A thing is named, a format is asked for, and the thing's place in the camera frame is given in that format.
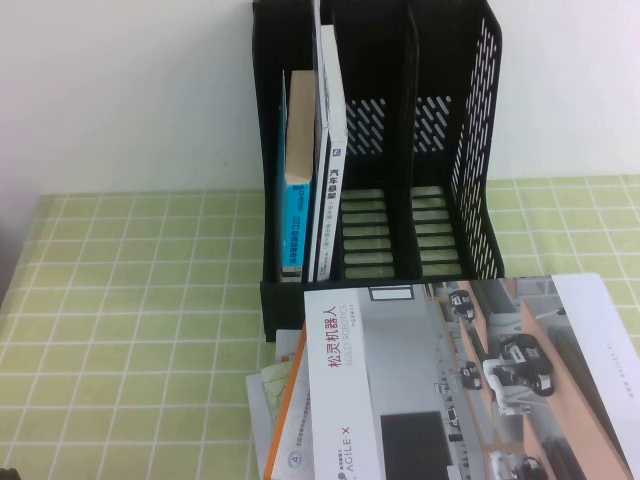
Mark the green checked tablecloth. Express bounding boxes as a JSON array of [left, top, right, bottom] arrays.
[[0, 174, 640, 480]]

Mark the cyan book with beige pages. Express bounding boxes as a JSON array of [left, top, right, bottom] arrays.
[[277, 68, 317, 282]]

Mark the white book with orange stripe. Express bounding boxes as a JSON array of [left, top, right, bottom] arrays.
[[263, 319, 321, 480]]

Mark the thin white booklet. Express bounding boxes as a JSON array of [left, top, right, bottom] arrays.
[[303, 0, 325, 284]]

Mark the plain white booklet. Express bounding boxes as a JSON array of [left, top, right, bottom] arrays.
[[273, 327, 307, 367]]

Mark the AgileX robotics brochure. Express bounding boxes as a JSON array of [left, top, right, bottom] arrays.
[[302, 272, 640, 480]]

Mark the teal book with white spine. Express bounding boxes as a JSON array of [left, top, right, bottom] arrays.
[[310, 24, 350, 282]]

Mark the white paper with red letters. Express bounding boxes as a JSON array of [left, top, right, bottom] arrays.
[[244, 370, 281, 480]]

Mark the map print booklet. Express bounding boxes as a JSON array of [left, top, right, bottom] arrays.
[[258, 359, 302, 437]]

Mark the black perforated plastic book holder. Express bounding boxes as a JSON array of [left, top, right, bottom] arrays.
[[251, 0, 505, 344]]

